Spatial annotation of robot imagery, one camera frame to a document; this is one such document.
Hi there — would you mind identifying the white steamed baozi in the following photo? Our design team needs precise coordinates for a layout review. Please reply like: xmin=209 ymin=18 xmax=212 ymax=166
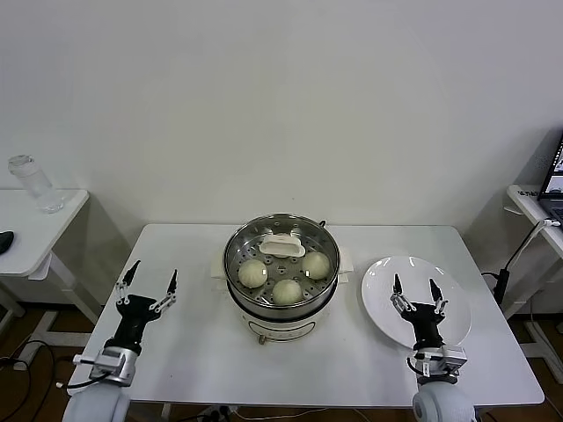
xmin=238 ymin=258 xmax=268 ymax=289
xmin=301 ymin=251 xmax=331 ymax=280
xmin=272 ymin=279 xmax=303 ymax=308

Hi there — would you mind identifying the white electric cooker base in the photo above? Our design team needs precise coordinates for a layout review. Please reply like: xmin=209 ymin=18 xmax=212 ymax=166
xmin=210 ymin=245 xmax=354 ymax=347

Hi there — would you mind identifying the black floor cable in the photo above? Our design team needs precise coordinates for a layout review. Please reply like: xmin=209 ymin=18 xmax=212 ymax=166
xmin=0 ymin=340 xmax=56 ymax=422

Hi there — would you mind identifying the white side table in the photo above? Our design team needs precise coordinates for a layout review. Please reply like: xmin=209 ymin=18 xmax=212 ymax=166
xmin=0 ymin=188 xmax=103 ymax=348

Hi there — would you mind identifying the white laptop charger cable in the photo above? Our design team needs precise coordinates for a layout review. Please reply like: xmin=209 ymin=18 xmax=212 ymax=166
xmin=509 ymin=218 xmax=563 ymax=267

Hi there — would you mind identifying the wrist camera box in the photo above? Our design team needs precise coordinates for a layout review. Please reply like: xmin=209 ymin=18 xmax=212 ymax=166
xmin=73 ymin=346 xmax=129 ymax=380
xmin=442 ymin=346 xmax=468 ymax=375

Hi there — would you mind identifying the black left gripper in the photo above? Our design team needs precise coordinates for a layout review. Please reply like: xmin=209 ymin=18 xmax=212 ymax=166
xmin=104 ymin=258 xmax=179 ymax=353

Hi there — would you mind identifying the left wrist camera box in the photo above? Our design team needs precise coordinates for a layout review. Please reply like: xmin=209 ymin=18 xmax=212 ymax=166
xmin=73 ymin=346 xmax=129 ymax=380

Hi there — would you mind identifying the round glass lid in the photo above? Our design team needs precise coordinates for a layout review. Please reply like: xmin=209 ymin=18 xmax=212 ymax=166
xmin=223 ymin=214 xmax=340 ymax=309

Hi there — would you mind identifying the stainless steel steamer basket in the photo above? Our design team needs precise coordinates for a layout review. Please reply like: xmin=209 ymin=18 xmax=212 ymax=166
xmin=222 ymin=214 xmax=340 ymax=318

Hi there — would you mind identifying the white power strip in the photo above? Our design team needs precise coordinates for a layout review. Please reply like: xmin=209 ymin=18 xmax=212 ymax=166
xmin=202 ymin=404 xmax=241 ymax=421

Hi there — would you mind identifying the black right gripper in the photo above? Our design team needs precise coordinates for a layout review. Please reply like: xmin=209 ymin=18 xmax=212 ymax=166
xmin=390 ymin=273 xmax=449 ymax=352

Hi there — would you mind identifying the open laptop computer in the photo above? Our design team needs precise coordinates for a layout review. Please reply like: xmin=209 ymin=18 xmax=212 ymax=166
xmin=537 ymin=127 xmax=563 ymax=223

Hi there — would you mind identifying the clear plastic water bottle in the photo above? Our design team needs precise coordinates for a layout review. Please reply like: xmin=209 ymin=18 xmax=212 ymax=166
xmin=7 ymin=153 xmax=65 ymax=215

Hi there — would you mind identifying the white round plate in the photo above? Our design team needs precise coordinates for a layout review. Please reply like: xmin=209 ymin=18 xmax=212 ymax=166
xmin=360 ymin=255 xmax=473 ymax=353

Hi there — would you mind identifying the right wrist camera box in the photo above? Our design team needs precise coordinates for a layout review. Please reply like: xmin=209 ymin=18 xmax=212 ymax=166
xmin=442 ymin=346 xmax=468 ymax=375

